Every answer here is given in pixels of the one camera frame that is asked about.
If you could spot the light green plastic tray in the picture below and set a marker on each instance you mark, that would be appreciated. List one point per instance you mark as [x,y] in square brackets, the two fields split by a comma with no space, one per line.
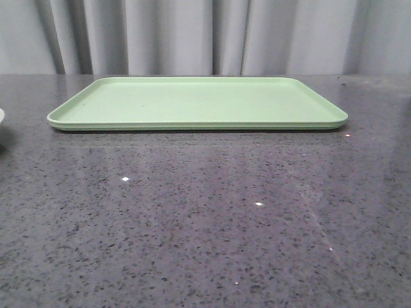
[197,103]

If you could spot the grey pleated curtain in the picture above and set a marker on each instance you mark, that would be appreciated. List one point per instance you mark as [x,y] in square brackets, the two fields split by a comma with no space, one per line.
[234,38]

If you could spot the cream round plate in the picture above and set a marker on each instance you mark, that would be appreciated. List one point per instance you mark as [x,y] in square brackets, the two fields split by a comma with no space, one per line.
[2,115]

